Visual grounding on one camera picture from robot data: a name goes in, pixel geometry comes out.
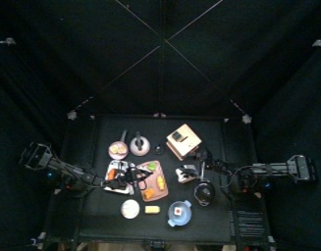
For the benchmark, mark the silver frame centre bracket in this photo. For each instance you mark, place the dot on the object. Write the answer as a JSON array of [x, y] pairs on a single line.
[[158, 115]]

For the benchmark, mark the small black round knob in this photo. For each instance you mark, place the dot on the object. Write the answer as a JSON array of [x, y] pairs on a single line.
[[158, 149]]

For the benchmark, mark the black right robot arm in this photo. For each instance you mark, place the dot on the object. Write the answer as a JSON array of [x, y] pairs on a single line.
[[272, 168]]

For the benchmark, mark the red white toy food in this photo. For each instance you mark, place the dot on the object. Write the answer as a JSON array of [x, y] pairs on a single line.
[[178, 211]]

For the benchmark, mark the orange toy food piece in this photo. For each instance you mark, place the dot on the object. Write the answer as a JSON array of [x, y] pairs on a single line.
[[149, 193]]

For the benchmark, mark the green toy vegetable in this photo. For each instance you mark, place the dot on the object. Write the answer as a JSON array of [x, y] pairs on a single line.
[[151, 166]]

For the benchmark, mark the yellow toy butter block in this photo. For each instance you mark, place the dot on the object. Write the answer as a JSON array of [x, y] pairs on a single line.
[[151, 209]]

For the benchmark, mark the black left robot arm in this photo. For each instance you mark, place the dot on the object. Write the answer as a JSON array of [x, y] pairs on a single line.
[[58, 165]]

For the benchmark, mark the silver frame corner bracket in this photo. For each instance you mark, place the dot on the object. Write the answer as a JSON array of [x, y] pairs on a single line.
[[9, 41], [319, 43], [246, 118], [71, 114]]

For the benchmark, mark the white round plate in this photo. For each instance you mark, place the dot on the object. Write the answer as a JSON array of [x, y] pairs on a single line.
[[130, 209]]

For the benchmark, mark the white toy kitchen appliance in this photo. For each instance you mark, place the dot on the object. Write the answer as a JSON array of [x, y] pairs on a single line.
[[185, 174]]

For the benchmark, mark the brown wooden cutting board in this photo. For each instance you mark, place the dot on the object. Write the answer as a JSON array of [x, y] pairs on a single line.
[[157, 192]]

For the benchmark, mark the orange toy carrot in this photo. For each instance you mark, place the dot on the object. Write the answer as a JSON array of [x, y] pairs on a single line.
[[111, 174]]

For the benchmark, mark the pink toy frying pan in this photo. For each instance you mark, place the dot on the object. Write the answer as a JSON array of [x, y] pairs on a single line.
[[118, 148]]

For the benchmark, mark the black toy frying pan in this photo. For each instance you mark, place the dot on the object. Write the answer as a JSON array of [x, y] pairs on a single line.
[[205, 192]]

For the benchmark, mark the wooden toy toaster box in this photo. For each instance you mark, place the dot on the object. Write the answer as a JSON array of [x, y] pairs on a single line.
[[183, 140]]

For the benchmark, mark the light blue toy pot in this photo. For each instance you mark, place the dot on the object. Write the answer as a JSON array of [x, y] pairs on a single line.
[[179, 214]]

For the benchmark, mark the white rectangular tray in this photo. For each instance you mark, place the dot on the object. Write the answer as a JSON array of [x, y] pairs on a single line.
[[114, 189]]

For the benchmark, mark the yellow toy corn piece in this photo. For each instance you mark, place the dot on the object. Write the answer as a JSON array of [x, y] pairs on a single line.
[[161, 182]]

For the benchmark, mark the toy fried egg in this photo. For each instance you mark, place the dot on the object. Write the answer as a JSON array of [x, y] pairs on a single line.
[[122, 149], [114, 148]]

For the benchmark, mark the silver toy pot lid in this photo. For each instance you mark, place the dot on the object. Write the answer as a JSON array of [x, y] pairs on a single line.
[[139, 145]]

